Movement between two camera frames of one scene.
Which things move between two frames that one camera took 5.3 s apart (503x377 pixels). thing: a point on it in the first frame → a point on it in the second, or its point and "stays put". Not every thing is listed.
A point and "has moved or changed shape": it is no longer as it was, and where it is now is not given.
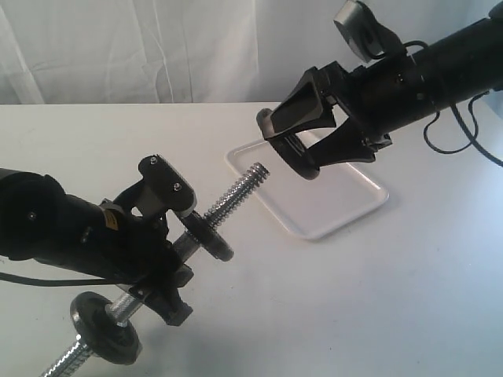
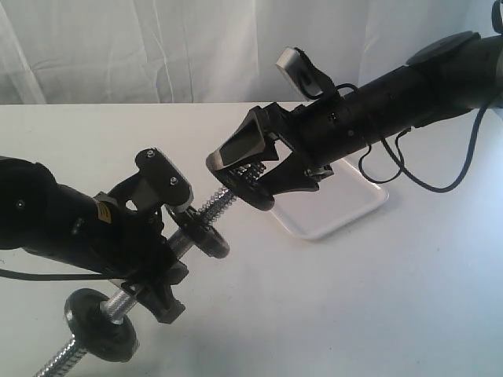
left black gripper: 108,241 stays put
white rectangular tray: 313,208 stays put
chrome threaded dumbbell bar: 184,246 has moved or changed shape
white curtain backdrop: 187,52 stays put
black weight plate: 289,149 has moved or changed shape
